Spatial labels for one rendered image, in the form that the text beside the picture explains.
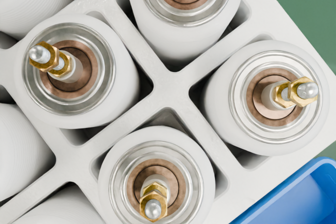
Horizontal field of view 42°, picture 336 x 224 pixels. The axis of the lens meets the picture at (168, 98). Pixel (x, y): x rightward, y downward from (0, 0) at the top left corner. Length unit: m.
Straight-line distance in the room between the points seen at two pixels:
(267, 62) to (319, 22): 0.30
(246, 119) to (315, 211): 0.31
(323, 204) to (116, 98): 0.38
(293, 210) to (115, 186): 0.34
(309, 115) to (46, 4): 0.25
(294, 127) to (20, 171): 0.23
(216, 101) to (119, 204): 0.11
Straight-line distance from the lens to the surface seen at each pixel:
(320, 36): 0.65
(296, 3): 0.65
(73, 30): 0.37
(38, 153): 0.45
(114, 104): 0.36
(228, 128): 0.36
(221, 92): 0.36
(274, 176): 0.44
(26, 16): 0.42
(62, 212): 0.40
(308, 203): 0.64
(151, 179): 0.33
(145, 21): 0.37
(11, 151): 0.38
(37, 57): 0.28
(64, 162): 0.44
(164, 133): 0.36
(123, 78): 0.36
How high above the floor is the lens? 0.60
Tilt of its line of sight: 87 degrees down
